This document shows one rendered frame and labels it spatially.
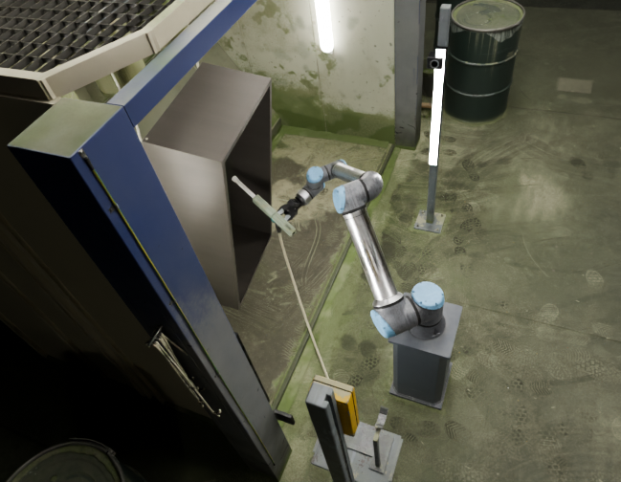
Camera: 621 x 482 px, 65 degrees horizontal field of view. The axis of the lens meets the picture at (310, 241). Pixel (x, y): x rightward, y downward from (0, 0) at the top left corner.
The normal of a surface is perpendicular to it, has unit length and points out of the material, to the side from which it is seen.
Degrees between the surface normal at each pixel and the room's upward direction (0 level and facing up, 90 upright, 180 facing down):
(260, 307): 0
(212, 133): 12
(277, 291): 0
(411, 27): 90
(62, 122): 0
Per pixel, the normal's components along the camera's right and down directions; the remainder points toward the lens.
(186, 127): 0.06, -0.60
